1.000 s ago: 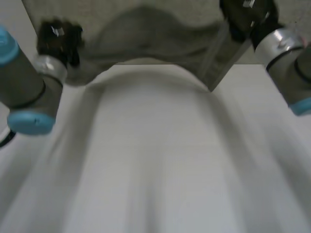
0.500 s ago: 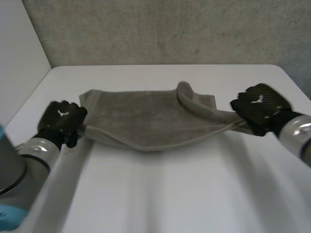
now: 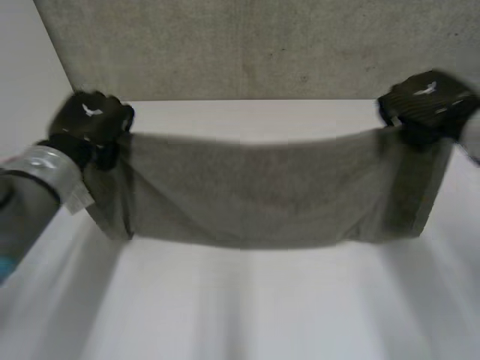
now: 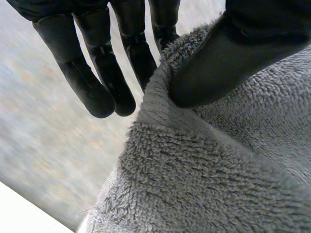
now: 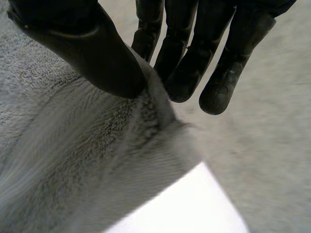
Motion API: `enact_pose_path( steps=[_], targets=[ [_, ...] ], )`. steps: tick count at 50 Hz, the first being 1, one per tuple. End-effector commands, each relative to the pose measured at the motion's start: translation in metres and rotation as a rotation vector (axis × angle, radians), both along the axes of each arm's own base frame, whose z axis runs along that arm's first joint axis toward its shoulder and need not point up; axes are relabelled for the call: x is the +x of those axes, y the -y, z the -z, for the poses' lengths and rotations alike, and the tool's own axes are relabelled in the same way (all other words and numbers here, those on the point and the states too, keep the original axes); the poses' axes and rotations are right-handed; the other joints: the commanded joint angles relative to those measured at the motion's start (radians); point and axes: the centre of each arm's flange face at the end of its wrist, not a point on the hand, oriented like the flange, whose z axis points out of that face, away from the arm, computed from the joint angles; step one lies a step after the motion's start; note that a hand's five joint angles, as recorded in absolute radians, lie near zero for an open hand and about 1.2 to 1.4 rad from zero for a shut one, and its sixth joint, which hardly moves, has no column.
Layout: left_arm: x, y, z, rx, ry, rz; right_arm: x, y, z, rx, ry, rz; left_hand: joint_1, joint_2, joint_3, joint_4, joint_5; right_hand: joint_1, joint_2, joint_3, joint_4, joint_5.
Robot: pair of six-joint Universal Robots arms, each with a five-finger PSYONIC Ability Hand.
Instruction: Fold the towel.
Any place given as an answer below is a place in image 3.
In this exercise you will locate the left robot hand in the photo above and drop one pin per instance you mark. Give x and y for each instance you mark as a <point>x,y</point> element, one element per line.
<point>88,122</point>

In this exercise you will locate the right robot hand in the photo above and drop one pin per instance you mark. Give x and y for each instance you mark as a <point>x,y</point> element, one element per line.
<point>423,101</point>

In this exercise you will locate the grey towel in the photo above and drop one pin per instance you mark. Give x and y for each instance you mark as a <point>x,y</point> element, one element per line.
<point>262,187</point>

